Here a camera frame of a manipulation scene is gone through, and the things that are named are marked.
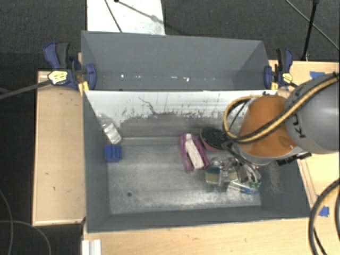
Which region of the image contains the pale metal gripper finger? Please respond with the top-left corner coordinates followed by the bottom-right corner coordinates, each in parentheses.
top-left (219, 168), bottom-right (231, 184)
top-left (211, 158), bottom-right (227, 170)

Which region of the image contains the green and yellow sponge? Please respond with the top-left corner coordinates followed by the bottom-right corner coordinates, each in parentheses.
top-left (205, 167), bottom-right (239, 183)

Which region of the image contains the clear tube with blue tip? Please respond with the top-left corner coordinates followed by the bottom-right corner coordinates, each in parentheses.
top-left (227, 181), bottom-right (253, 195)

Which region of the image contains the grey metal bin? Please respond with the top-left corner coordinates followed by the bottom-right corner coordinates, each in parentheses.
top-left (80, 30), bottom-right (311, 233)

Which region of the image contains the blue ridged block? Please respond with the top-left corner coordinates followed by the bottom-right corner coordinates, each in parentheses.
top-left (104, 144), bottom-right (123, 162)

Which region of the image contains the clear plastic bottle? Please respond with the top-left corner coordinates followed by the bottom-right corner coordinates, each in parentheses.
top-left (97, 113), bottom-right (123, 145)

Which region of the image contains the pale wood board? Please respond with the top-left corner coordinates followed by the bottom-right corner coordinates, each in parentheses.
top-left (31, 70), bottom-right (87, 227)

